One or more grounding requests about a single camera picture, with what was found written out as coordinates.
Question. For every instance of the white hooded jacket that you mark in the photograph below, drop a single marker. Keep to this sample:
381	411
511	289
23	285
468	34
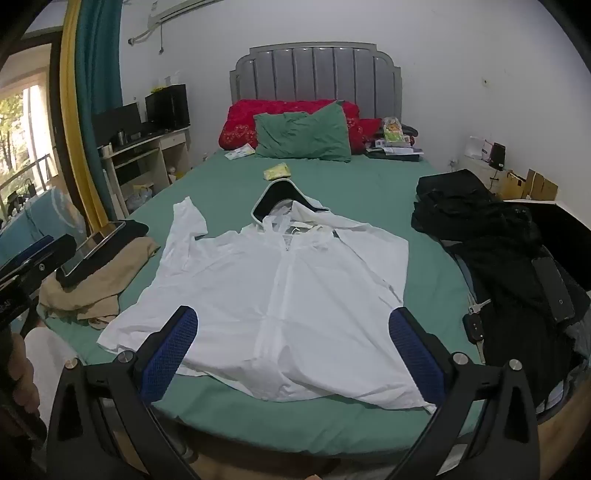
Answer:
277	300

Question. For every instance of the pile of black clothes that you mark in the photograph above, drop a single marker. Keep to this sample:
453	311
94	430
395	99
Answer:
498	240

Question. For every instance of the yellow packet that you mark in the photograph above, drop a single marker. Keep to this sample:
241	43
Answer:
277	172

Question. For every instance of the beige garment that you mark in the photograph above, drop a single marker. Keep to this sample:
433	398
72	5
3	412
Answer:
101	286

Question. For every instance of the yellow curtain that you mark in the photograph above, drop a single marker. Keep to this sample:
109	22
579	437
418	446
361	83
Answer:
76	115

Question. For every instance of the grey padded headboard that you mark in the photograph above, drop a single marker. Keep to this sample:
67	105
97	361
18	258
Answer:
314	69

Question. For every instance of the stack of books and papers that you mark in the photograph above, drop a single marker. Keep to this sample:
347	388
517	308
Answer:
397	153

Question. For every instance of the white cloth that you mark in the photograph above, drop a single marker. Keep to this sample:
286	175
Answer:
51	369

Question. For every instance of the small black speaker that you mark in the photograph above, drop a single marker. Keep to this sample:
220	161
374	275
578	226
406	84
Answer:
497	156

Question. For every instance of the tablet with shiny screen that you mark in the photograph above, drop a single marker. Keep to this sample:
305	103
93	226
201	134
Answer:
92	249

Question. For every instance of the cardboard boxes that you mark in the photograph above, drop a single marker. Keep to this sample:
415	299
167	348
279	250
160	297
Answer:
531	187

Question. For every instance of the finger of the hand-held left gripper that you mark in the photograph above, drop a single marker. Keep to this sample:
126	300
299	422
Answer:
46	254

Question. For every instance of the white air conditioner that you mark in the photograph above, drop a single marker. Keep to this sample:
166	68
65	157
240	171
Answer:
180	11

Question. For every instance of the red patterned pillow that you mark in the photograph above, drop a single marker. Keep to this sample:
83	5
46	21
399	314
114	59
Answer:
240	120

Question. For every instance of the green yellow snack bag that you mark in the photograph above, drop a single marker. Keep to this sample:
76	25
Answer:
394	131

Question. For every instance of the black phone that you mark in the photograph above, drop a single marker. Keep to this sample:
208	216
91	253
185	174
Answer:
554	288

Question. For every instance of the green pillow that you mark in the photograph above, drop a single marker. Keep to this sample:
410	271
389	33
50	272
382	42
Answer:
300	136

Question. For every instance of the window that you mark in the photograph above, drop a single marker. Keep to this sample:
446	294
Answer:
23	138

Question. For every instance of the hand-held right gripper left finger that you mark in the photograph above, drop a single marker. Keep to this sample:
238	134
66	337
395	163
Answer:
171	350

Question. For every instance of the black monitor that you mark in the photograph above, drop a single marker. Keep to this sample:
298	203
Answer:
117	120

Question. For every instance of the black computer tower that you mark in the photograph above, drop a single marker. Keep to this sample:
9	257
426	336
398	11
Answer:
168	106

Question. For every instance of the blue fabric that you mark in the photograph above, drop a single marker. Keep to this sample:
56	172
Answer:
46	217

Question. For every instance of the black garment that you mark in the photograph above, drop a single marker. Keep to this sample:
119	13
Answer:
136	228

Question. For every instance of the teal curtain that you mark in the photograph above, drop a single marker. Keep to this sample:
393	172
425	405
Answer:
99	69

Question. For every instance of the wooden desk shelf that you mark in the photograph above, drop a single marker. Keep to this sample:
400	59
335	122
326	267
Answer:
152	152

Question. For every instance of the metal cup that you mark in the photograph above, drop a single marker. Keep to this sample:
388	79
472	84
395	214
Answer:
121	137

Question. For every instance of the white paper packet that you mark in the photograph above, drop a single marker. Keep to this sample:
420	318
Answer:
240	152

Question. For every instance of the bed with green sheet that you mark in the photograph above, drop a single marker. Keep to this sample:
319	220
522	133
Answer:
369	194

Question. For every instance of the person's left hand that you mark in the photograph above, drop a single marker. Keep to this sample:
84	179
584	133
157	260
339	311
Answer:
21	378

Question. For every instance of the white nightstand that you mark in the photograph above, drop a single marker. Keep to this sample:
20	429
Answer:
480	170

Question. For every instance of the black car key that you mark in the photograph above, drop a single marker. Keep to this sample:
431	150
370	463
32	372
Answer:
475	323

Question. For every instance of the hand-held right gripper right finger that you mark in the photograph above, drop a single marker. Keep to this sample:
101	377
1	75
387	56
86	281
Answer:
415	355

